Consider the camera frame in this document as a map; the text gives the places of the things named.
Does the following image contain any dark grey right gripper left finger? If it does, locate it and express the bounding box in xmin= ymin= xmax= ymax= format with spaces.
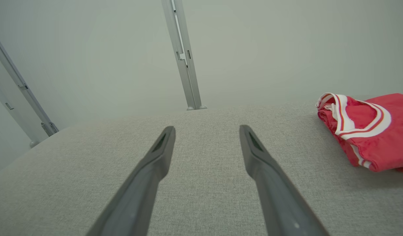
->
xmin=86 ymin=126 xmax=176 ymax=236

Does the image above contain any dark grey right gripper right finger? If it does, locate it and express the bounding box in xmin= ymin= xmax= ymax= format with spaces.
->
xmin=239 ymin=125 xmax=330 ymax=236

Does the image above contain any red white jersey shirt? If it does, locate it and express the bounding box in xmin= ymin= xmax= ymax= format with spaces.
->
xmin=316 ymin=93 xmax=403 ymax=172

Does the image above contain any grey metal frame post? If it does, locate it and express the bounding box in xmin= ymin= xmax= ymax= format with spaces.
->
xmin=161 ymin=0 xmax=208 ymax=111
xmin=0 ymin=28 xmax=59 ymax=148

